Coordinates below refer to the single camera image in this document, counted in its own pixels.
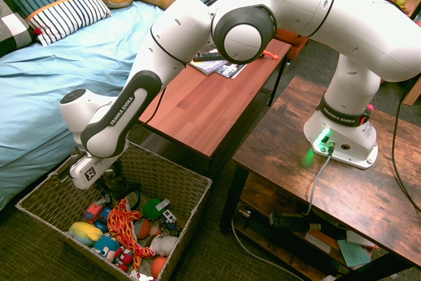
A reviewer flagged white floor cable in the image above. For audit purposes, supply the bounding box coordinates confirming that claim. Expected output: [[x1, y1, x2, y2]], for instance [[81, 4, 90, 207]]
[[230, 213, 305, 280]]

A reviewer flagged black white checkered pillow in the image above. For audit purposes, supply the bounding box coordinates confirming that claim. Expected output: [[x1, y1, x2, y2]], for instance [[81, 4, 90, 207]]
[[0, 0, 39, 58]]

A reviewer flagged white plush toy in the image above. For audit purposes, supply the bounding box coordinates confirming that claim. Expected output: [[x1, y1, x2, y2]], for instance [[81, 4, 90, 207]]
[[150, 235, 179, 257]]

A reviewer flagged thick black cable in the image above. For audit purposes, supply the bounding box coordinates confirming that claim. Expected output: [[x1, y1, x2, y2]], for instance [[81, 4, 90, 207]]
[[390, 76, 421, 215]]

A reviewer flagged rustic brown robot table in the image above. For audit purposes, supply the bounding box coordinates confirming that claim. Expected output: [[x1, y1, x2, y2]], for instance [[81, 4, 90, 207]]
[[219, 75, 421, 281]]

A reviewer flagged green paper note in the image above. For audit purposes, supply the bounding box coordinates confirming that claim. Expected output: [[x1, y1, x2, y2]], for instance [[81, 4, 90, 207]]
[[337, 238, 372, 268]]

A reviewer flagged black Sony gamepad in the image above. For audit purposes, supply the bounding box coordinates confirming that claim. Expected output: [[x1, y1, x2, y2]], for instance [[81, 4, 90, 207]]
[[100, 175, 136, 201]]

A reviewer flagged green round plush toy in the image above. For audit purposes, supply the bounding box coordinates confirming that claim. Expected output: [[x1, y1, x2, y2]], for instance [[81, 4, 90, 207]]
[[141, 197, 171, 221]]

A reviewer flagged light wooden side table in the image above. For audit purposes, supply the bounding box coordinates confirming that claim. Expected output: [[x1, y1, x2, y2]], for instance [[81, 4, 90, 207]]
[[403, 0, 421, 107]]

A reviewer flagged red-brown wooden coffee table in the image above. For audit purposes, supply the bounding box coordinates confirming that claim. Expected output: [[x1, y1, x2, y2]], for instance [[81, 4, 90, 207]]
[[137, 39, 292, 180]]

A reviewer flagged white-edged magazine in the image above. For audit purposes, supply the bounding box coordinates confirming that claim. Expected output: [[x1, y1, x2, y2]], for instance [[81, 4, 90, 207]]
[[189, 59, 228, 76]]

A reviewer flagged blue police toy car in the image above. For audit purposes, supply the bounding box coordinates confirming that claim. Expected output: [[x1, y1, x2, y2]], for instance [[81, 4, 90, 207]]
[[95, 207, 112, 232]]

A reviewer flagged orange flame-print plush toy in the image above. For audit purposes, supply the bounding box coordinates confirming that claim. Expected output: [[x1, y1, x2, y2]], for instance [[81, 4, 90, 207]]
[[107, 197, 156, 272]]

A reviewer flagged woven grey toy basket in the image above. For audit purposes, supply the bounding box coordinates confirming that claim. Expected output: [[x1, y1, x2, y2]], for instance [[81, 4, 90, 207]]
[[15, 141, 213, 281]]

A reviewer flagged white navy striped pillow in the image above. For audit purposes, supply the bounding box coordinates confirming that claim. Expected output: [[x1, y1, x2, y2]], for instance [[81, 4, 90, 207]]
[[26, 0, 112, 47]]

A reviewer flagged orange toy car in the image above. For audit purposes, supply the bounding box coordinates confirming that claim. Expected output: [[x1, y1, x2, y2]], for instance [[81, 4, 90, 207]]
[[82, 197, 111, 224]]

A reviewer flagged red and blue plush toy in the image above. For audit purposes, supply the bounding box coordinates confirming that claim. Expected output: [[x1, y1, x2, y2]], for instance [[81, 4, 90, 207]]
[[114, 247, 134, 272]]

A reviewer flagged dark cover magazine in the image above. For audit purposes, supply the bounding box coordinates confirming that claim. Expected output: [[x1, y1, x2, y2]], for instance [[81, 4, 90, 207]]
[[213, 63, 247, 80]]

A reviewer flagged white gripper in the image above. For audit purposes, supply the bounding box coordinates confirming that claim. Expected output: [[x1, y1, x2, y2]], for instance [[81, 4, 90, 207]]
[[68, 157, 125, 197]]

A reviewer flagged black remote control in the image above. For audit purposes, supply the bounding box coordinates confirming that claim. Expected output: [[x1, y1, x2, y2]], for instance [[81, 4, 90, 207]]
[[192, 51, 222, 62]]

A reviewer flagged grey base cable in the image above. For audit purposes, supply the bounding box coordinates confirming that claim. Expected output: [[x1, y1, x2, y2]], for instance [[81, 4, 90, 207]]
[[301, 149, 334, 217]]

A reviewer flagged yellow plush toy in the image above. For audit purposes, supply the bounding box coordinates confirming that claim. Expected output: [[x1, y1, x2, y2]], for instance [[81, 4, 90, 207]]
[[68, 221, 103, 246]]

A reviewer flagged orange and grey ball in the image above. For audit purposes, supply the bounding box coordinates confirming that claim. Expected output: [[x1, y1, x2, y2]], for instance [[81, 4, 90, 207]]
[[134, 218, 153, 240]]

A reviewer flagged blue-faced plush toy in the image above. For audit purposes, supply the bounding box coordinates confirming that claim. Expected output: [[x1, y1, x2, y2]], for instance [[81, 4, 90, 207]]
[[93, 235, 121, 261]]

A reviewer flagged black power adapter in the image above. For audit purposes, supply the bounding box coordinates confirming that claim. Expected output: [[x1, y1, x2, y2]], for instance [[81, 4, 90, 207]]
[[269, 211, 313, 232]]

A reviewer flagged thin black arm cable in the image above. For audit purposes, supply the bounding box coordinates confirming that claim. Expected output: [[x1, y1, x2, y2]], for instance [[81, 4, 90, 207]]
[[135, 86, 167, 129]]

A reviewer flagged light blue bed duvet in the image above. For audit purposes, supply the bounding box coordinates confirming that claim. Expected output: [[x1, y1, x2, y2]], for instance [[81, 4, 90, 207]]
[[0, 0, 172, 212]]

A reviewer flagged white and blue toy truck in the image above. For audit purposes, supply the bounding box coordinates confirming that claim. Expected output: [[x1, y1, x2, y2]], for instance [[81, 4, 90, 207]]
[[161, 209, 180, 229]]

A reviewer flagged white paper sheet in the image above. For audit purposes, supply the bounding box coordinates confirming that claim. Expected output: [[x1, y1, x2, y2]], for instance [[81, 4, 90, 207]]
[[304, 231, 332, 253]]

